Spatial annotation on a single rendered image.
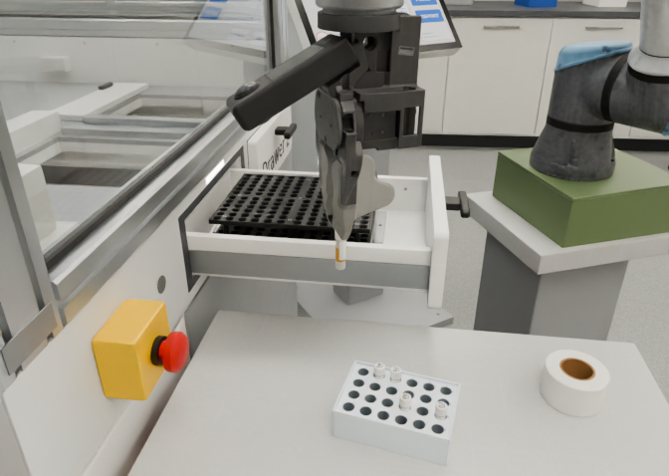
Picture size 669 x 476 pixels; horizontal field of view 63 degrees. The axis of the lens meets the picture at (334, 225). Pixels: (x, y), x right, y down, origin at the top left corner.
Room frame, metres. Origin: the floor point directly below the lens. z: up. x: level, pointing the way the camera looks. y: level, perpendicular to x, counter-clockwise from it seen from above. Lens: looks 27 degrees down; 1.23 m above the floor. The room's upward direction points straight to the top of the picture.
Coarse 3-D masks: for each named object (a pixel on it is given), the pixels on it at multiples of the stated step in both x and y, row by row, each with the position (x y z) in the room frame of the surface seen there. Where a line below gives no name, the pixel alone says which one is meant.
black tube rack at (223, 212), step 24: (240, 192) 0.77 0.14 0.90; (264, 192) 0.77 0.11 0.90; (288, 192) 0.77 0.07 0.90; (312, 192) 0.77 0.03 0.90; (216, 216) 0.69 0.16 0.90; (240, 216) 0.68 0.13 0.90; (264, 216) 0.68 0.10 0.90; (288, 216) 0.68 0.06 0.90; (312, 216) 0.68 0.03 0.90; (360, 240) 0.67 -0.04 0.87
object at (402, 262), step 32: (224, 192) 0.84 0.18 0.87; (416, 192) 0.84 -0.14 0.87; (192, 224) 0.70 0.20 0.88; (416, 224) 0.79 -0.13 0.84; (192, 256) 0.64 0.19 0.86; (224, 256) 0.63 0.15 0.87; (256, 256) 0.62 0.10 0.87; (288, 256) 0.62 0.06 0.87; (320, 256) 0.62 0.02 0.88; (352, 256) 0.61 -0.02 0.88; (384, 256) 0.60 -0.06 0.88; (416, 256) 0.60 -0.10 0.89; (384, 288) 0.60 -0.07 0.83; (416, 288) 0.60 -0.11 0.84
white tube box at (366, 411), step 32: (352, 384) 0.47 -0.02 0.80; (384, 384) 0.47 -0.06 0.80; (416, 384) 0.47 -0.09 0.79; (448, 384) 0.47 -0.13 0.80; (352, 416) 0.42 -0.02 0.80; (384, 416) 0.43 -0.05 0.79; (416, 416) 0.42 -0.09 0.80; (448, 416) 0.42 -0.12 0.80; (384, 448) 0.41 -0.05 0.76; (416, 448) 0.40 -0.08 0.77; (448, 448) 0.39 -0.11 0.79
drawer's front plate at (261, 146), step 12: (288, 108) 1.20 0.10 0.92; (276, 120) 1.08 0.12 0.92; (288, 120) 1.19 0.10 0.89; (264, 132) 0.99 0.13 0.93; (252, 144) 0.93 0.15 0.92; (264, 144) 0.98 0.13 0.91; (276, 144) 1.07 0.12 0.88; (252, 156) 0.93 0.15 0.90; (264, 156) 0.97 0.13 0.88; (252, 168) 0.93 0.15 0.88; (264, 168) 0.97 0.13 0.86; (276, 168) 1.06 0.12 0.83
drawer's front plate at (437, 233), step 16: (432, 160) 0.83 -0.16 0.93; (432, 176) 0.76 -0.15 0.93; (432, 192) 0.70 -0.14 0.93; (432, 208) 0.65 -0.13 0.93; (432, 224) 0.63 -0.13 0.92; (432, 240) 0.60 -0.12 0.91; (448, 240) 0.58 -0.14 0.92; (432, 256) 0.58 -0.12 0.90; (432, 272) 0.58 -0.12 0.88; (432, 288) 0.58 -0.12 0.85; (432, 304) 0.58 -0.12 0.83
